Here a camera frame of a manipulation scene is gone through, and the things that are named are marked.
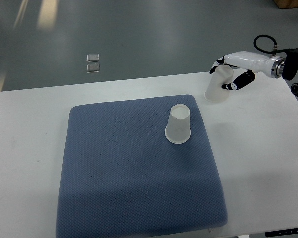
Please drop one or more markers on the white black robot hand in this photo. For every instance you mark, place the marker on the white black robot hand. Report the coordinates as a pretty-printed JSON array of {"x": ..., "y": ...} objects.
[{"x": 253, "y": 63}]

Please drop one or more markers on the white paper cup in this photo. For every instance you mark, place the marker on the white paper cup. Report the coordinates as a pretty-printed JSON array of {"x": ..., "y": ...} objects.
[
  {"x": 178, "y": 129},
  {"x": 214, "y": 93}
]

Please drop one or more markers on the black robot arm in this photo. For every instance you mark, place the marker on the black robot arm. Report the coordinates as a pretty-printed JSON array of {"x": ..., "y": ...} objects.
[{"x": 287, "y": 67}]

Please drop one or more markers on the wooden furniture corner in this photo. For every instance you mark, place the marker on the wooden furniture corner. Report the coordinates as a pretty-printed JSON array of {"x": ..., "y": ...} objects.
[{"x": 286, "y": 4}]

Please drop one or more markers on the white paper cup on mat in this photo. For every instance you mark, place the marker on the white paper cup on mat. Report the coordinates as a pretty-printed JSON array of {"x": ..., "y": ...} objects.
[{"x": 178, "y": 129}]

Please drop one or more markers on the black table control panel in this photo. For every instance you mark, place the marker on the black table control panel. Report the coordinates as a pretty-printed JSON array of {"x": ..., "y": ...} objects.
[{"x": 292, "y": 231}]

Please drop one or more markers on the upper metal floor plate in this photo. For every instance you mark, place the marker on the upper metal floor plate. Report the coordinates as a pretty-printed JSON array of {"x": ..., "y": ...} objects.
[{"x": 92, "y": 57}]

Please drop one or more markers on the metal floor plate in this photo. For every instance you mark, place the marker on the metal floor plate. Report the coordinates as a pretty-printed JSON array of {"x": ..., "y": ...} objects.
[
  {"x": 92, "y": 57},
  {"x": 93, "y": 68}
]

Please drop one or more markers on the lower metal floor plate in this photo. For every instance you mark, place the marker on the lower metal floor plate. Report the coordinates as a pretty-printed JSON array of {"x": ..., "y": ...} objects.
[{"x": 93, "y": 68}]

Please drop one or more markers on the blue textured mat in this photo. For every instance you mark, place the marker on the blue textured mat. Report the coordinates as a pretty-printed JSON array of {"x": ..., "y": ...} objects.
[{"x": 121, "y": 177}]

